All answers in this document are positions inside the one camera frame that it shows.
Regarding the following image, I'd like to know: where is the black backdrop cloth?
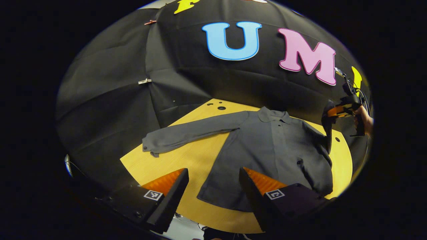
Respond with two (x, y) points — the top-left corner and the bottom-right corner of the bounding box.
(56, 0), (372, 187)

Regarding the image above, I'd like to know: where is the grey long-sleeved shirt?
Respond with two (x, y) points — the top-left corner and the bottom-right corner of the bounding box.
(142, 100), (335, 212)

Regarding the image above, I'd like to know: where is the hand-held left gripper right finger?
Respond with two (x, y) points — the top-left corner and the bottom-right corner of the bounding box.
(239, 167), (337, 233)

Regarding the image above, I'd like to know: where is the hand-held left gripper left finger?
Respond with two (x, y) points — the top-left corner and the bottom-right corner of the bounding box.
(97, 168), (189, 234)

